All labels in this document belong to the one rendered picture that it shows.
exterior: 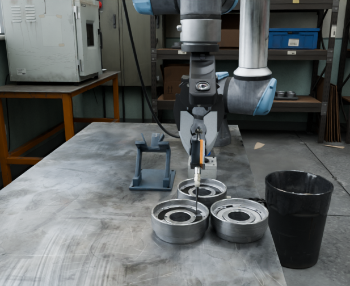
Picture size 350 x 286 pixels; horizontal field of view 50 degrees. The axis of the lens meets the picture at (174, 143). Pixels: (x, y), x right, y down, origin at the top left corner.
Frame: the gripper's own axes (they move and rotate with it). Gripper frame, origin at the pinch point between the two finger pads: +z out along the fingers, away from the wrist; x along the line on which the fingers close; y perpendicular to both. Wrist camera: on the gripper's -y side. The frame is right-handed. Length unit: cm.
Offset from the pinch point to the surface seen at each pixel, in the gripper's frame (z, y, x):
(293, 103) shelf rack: 50, 337, -97
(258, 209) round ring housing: 10.2, -4.6, -11.7
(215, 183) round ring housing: 9.7, 7.0, -3.8
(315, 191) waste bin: 60, 121, -62
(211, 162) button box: 8.7, 18.1, -3.2
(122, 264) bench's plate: 13.1, -19.7, 11.4
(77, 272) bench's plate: 13.1, -22.3, 17.7
